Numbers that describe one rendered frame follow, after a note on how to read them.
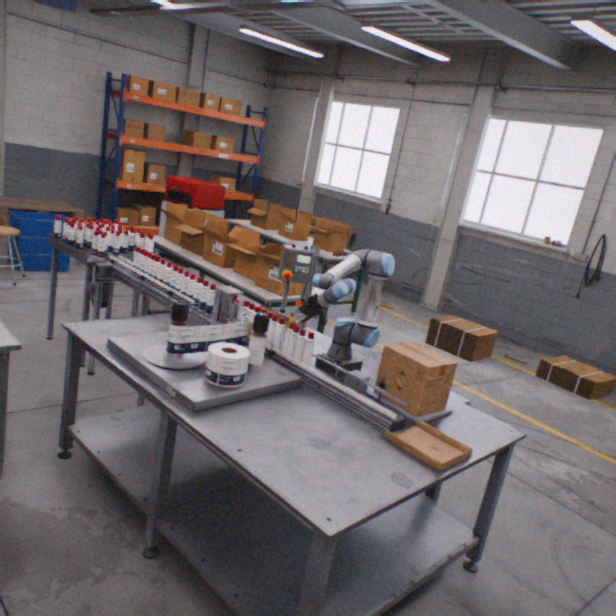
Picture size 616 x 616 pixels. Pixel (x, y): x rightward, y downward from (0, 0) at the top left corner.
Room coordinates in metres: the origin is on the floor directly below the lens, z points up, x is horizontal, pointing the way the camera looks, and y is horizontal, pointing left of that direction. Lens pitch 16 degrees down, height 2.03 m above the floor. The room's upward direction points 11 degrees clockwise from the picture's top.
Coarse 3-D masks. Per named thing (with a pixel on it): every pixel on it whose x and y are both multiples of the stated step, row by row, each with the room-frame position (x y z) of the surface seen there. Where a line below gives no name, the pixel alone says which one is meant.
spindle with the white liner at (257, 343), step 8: (256, 320) 2.78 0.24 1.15; (264, 320) 2.78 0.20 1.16; (256, 328) 2.78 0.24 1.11; (264, 328) 2.78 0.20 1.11; (256, 336) 2.77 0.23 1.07; (264, 336) 2.79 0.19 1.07; (256, 344) 2.77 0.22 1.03; (264, 344) 2.79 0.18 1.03; (256, 352) 2.77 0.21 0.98; (256, 360) 2.77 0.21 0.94; (248, 368) 2.77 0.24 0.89; (256, 368) 2.77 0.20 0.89
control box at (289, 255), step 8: (288, 248) 3.15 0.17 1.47; (296, 248) 3.17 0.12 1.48; (288, 256) 3.14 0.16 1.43; (296, 256) 3.15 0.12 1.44; (312, 256) 3.17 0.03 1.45; (280, 264) 3.20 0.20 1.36; (288, 264) 3.14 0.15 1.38; (296, 264) 3.15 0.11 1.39; (304, 264) 3.16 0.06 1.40; (280, 272) 3.15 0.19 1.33; (296, 272) 3.15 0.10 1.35; (280, 280) 3.14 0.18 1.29; (288, 280) 3.15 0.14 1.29; (296, 280) 3.16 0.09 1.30; (304, 280) 3.17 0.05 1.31
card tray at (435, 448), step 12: (420, 420) 2.58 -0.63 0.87; (408, 432) 2.50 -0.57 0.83; (420, 432) 2.53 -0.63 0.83; (432, 432) 2.53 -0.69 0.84; (396, 444) 2.35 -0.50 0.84; (408, 444) 2.32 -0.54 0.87; (420, 444) 2.40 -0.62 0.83; (432, 444) 2.43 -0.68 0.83; (444, 444) 2.45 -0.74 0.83; (456, 444) 2.44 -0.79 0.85; (420, 456) 2.27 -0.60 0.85; (432, 456) 2.31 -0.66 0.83; (444, 456) 2.34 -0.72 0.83; (456, 456) 2.29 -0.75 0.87; (468, 456) 2.37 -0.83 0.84; (444, 468) 2.22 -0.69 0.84
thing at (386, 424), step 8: (192, 312) 3.58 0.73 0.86; (208, 320) 3.46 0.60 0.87; (248, 344) 3.19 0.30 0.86; (264, 352) 3.09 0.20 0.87; (272, 360) 3.04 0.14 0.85; (280, 360) 3.00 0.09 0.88; (288, 368) 2.95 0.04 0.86; (296, 368) 2.92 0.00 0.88; (304, 376) 2.87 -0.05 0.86; (328, 376) 2.89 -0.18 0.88; (312, 384) 2.83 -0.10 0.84; (320, 384) 2.79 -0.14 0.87; (328, 392) 2.74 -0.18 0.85; (336, 392) 2.71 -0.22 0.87; (336, 400) 2.70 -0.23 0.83; (344, 400) 2.67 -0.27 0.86; (352, 400) 2.64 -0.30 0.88; (352, 408) 2.63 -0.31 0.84; (360, 408) 2.61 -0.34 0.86; (368, 416) 2.57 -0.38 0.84; (376, 416) 2.53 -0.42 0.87; (400, 416) 2.56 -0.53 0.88; (376, 424) 2.53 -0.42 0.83; (384, 424) 2.50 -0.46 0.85; (392, 424) 2.47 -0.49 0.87; (400, 424) 2.52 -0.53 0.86
